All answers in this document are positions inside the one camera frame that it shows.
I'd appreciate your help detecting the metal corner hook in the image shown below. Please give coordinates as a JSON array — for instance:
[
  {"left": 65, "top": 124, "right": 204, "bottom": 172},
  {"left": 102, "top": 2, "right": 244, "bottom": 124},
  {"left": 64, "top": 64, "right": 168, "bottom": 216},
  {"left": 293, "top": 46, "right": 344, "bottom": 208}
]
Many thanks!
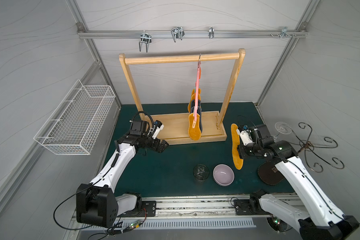
[{"left": 270, "top": 27, "right": 297, "bottom": 39}]

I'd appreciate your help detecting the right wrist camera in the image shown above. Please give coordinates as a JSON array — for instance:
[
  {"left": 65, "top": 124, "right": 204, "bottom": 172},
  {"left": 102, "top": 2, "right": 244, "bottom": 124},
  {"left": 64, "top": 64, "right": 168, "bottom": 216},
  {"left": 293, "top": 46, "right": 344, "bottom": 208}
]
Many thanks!
[{"left": 236, "top": 129, "right": 254, "bottom": 146}]

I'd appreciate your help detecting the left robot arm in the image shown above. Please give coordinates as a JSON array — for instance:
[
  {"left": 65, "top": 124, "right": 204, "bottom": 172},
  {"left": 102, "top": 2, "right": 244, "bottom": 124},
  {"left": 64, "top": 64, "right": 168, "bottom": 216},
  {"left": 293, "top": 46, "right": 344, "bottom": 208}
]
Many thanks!
[{"left": 76, "top": 135, "right": 169, "bottom": 228}]

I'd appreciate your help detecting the yellow insole back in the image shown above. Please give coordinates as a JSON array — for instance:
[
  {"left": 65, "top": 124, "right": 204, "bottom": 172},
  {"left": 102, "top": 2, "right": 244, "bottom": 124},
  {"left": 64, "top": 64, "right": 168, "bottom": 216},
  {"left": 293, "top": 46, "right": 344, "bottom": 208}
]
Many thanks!
[{"left": 188, "top": 89, "right": 201, "bottom": 113}]

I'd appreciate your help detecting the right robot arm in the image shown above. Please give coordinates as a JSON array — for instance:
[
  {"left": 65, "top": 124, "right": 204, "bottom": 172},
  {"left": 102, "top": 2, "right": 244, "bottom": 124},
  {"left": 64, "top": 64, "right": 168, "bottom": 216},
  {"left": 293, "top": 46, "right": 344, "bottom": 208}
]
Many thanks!
[{"left": 231, "top": 124, "right": 360, "bottom": 240}]

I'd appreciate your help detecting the dark navy insole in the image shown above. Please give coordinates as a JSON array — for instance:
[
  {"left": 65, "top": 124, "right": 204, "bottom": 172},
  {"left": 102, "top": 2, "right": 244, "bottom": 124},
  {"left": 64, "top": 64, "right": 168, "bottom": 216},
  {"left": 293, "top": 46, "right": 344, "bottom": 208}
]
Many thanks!
[{"left": 197, "top": 100, "right": 203, "bottom": 132}]

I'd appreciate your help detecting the metal glass holder stand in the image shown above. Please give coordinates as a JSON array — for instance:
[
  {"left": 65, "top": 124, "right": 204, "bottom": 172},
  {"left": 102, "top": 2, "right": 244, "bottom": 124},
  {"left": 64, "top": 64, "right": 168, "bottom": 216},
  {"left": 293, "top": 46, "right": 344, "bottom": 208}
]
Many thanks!
[{"left": 257, "top": 121, "right": 345, "bottom": 186}]

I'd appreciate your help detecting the wooden clothes rack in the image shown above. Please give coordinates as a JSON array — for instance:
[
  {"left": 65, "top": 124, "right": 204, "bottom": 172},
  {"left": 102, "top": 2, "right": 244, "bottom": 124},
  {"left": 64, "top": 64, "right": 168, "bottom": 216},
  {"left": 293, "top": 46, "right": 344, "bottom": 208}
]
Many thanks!
[{"left": 119, "top": 49, "right": 246, "bottom": 145}]

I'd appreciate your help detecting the pink clip hanger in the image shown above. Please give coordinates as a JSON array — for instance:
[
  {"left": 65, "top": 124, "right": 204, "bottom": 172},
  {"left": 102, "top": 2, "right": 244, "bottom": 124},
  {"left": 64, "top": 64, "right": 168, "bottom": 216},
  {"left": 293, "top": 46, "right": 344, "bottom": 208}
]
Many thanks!
[{"left": 192, "top": 55, "right": 201, "bottom": 128}]

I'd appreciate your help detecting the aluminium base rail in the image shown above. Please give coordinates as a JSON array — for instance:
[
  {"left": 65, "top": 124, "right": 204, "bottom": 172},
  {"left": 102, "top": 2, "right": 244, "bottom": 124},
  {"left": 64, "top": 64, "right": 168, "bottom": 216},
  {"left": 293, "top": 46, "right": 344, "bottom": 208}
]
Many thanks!
[{"left": 71, "top": 193, "right": 319, "bottom": 220}]

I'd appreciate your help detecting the metal double hook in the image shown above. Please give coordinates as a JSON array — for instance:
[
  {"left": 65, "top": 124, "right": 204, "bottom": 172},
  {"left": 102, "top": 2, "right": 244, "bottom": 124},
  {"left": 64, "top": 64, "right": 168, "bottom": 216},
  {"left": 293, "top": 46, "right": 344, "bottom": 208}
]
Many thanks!
[{"left": 139, "top": 32, "right": 152, "bottom": 53}]

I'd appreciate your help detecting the aluminium top rail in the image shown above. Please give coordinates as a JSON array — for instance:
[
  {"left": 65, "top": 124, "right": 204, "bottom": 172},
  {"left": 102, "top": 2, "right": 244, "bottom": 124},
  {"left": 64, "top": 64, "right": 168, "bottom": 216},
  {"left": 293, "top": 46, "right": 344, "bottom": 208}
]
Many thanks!
[{"left": 78, "top": 27, "right": 309, "bottom": 40}]

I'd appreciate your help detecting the small metal hook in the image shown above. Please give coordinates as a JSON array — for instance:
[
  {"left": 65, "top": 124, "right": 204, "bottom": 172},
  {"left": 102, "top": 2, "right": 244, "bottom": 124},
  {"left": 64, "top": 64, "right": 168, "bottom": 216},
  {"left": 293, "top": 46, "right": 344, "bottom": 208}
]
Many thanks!
[{"left": 209, "top": 27, "right": 215, "bottom": 39}]

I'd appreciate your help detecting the yellow insole front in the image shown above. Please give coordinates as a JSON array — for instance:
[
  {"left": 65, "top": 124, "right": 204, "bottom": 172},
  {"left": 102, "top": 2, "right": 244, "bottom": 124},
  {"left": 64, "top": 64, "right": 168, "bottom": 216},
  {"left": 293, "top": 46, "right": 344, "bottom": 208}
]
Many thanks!
[{"left": 231, "top": 124, "right": 244, "bottom": 170}]

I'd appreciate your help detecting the white wire basket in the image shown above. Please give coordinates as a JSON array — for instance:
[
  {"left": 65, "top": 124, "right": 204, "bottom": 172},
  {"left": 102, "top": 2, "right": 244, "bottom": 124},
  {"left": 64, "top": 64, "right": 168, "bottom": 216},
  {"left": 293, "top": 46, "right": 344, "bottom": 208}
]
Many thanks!
[{"left": 34, "top": 80, "right": 116, "bottom": 156}]

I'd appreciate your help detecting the metal loop hook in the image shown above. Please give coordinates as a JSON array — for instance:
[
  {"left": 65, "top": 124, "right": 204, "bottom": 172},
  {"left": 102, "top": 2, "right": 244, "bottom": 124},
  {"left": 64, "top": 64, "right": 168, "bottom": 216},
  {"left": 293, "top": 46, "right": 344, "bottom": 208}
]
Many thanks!
[{"left": 171, "top": 27, "right": 185, "bottom": 42}]

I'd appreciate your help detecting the purple bowl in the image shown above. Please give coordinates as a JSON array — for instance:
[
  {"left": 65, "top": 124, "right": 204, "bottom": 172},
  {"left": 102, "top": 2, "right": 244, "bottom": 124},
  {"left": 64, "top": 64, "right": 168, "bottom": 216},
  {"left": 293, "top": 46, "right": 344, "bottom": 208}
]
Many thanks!
[{"left": 213, "top": 164, "right": 235, "bottom": 187}]

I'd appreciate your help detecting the hanging wine glass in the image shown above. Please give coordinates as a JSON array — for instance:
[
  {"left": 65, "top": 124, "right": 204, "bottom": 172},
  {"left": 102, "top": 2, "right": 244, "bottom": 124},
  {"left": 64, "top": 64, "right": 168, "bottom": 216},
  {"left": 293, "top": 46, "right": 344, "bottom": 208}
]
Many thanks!
[{"left": 275, "top": 122, "right": 292, "bottom": 135}]

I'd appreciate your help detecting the white vented strip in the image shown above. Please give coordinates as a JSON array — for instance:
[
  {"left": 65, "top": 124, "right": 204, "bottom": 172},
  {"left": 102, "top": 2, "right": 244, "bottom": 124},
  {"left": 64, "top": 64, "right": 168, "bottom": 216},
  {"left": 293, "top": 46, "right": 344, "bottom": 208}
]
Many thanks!
[{"left": 137, "top": 218, "right": 257, "bottom": 230}]

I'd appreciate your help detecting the yellow insole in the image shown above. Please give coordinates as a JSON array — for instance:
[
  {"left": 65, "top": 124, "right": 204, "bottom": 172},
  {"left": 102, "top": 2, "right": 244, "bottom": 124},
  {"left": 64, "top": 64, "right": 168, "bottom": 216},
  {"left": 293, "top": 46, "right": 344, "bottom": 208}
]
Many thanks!
[
  {"left": 231, "top": 124, "right": 244, "bottom": 170},
  {"left": 188, "top": 89, "right": 201, "bottom": 113},
  {"left": 188, "top": 113, "right": 202, "bottom": 141}
]

